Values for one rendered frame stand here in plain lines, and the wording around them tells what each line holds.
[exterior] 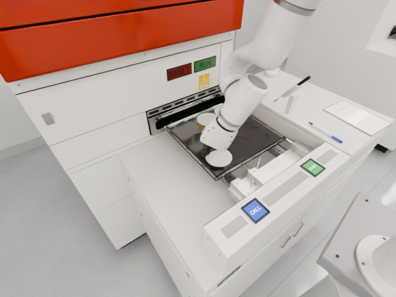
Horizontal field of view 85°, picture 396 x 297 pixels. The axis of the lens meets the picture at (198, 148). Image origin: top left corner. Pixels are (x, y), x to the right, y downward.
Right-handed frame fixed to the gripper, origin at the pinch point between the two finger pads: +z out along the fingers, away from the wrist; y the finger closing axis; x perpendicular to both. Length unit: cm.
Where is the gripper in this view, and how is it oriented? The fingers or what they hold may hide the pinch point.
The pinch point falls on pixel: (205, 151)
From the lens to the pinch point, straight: 80.0
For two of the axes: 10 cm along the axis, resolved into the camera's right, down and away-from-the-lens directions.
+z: -4.2, 6.1, 6.8
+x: 1.7, -6.8, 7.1
